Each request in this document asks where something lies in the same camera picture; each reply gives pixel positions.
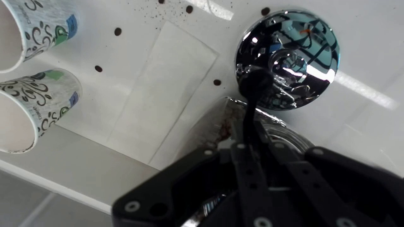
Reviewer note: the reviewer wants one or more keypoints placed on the glass jar of coffee beans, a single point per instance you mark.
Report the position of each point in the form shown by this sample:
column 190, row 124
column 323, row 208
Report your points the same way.
column 229, row 117

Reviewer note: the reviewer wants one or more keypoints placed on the loose brown coffee bean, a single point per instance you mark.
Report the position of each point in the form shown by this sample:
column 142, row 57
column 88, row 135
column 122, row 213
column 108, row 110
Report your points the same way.
column 266, row 11
column 99, row 68
column 190, row 9
column 118, row 32
column 218, row 82

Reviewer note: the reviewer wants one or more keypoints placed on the patterned paper cup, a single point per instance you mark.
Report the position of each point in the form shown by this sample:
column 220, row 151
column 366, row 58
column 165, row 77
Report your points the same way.
column 42, row 101
column 42, row 29

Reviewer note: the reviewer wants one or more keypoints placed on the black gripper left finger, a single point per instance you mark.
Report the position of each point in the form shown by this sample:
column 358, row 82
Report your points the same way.
column 181, row 184

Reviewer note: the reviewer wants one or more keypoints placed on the translucent white paper sheet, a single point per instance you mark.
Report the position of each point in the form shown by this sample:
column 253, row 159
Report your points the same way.
column 169, row 92

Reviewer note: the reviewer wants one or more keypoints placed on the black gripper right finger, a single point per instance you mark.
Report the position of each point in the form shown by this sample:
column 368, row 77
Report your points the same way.
column 337, row 184

